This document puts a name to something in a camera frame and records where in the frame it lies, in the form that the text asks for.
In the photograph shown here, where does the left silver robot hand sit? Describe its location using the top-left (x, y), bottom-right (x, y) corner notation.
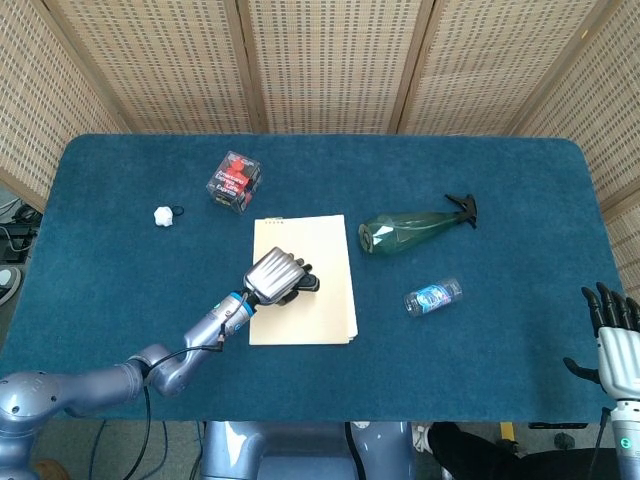
top-left (242, 246), bottom-right (315, 307)

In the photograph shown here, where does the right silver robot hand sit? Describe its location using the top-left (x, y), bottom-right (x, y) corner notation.
top-left (563, 282), bottom-right (640, 401)

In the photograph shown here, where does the cream manila folder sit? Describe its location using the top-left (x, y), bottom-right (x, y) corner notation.
top-left (248, 214), bottom-right (360, 347)

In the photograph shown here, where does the clear box with red-black contents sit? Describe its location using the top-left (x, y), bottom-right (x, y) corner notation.
top-left (205, 150), bottom-right (264, 215)

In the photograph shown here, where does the green spray bottle black trigger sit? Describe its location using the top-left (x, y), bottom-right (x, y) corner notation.
top-left (357, 192), bottom-right (479, 256)

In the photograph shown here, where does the clear plastic jar blue label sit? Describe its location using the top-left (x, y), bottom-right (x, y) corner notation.
top-left (403, 277), bottom-right (462, 320)

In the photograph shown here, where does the blue table cloth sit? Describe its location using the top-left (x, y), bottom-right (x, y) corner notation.
top-left (0, 133), bottom-right (626, 424)

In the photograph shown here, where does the black fabric object on floor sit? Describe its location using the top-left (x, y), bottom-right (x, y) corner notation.
top-left (428, 422), bottom-right (621, 480)

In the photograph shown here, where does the silver-blue robot torso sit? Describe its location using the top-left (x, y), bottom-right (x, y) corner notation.
top-left (199, 420), bottom-right (416, 480)

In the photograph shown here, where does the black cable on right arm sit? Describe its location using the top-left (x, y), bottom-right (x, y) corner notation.
top-left (588, 407), bottom-right (612, 479)

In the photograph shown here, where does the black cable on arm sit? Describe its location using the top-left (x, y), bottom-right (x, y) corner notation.
top-left (588, 407), bottom-right (612, 479)
top-left (127, 292), bottom-right (251, 480)

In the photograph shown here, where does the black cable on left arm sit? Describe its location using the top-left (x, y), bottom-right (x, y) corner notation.
top-left (127, 292), bottom-right (251, 480)

